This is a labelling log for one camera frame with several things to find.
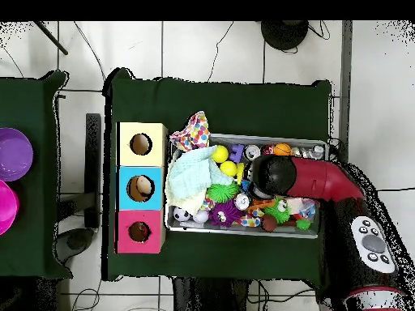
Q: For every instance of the magenta plastic bowl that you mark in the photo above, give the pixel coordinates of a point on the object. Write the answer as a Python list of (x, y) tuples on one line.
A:
[(6, 207)]

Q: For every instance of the mint green muslin cloth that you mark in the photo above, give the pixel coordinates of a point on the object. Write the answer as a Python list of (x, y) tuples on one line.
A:
[(191, 176)]

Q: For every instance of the dark green tablecloth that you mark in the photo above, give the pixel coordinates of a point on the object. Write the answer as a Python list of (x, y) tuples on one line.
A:
[(227, 107), (32, 103)]

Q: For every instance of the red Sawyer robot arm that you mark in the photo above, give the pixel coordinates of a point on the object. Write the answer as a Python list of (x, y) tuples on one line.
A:
[(324, 181)]

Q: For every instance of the yellow ball with black print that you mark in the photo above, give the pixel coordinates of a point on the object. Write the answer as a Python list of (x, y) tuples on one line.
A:
[(220, 154)]

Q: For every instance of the black round stand base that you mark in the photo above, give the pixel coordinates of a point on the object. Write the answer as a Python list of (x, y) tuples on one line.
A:
[(284, 34)]

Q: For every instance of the orange toy basketball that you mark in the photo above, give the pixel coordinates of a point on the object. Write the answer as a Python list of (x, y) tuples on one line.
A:
[(282, 149)]

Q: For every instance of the wooden box with three holes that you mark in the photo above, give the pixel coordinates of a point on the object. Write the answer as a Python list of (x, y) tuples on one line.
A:
[(142, 158)]

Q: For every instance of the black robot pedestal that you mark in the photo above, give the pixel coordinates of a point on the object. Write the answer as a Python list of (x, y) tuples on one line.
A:
[(210, 298)]

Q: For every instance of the purple spiky googly-eyed toy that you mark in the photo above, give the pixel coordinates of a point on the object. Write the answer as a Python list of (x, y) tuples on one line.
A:
[(223, 213)]

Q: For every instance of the grey round base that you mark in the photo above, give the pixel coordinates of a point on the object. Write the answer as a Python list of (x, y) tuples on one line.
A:
[(76, 243)]

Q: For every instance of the black rod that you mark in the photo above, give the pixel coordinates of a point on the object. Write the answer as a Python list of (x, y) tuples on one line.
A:
[(52, 39)]

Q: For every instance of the purple plastic bowl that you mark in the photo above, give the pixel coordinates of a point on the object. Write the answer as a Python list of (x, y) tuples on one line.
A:
[(13, 155)]

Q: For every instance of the green spiky googly-eyed toy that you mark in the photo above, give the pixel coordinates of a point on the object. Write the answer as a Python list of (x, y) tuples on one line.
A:
[(277, 210)]

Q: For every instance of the yellow tennis ball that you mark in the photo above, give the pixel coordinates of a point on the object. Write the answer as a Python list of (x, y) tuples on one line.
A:
[(228, 168)]

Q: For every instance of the white polka dot cloth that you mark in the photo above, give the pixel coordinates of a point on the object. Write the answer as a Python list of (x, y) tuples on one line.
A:
[(194, 134)]

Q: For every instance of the small soccer ball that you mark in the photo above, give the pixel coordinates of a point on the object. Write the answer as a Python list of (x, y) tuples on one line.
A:
[(182, 213)]

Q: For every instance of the black upright panel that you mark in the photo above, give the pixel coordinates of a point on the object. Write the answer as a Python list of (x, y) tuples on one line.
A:
[(93, 168)]

